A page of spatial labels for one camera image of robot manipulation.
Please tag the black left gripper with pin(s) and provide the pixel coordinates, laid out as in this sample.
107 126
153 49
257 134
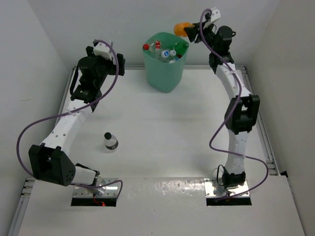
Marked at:
112 67

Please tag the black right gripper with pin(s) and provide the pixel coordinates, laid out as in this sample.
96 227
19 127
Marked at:
193 32

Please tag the orange juice bottle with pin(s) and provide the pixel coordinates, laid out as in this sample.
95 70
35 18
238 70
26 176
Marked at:
179 29

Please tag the green plastic bottle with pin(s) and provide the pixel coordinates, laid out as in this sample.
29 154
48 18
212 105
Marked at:
180 48

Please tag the clear bottle blue-orange label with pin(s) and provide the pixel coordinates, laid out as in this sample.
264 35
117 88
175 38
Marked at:
172 53

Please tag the clear bottle blue label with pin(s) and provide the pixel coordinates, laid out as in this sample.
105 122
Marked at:
173 60

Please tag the clear bottle blue-white cap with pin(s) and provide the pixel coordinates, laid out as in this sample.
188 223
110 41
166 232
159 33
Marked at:
163 55

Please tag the clear bottle red label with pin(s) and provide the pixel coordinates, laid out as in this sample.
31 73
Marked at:
152 47

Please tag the clear bottle black cap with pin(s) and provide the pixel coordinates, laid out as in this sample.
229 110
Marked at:
111 141

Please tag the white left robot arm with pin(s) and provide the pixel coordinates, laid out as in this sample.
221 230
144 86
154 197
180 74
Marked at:
50 160

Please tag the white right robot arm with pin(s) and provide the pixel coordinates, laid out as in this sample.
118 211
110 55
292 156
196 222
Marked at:
242 111

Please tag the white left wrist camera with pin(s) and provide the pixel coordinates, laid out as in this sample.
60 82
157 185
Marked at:
101 49

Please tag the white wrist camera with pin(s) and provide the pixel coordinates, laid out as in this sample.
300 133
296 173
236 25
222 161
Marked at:
212 16
101 49

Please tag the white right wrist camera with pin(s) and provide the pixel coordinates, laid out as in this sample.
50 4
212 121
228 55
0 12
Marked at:
212 16

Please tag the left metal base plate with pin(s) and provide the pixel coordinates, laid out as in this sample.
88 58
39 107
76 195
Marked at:
109 191

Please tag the metal base plate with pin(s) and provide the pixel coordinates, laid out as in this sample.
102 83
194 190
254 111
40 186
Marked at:
213 190
109 191

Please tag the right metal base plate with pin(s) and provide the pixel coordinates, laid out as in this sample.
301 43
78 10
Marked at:
213 190

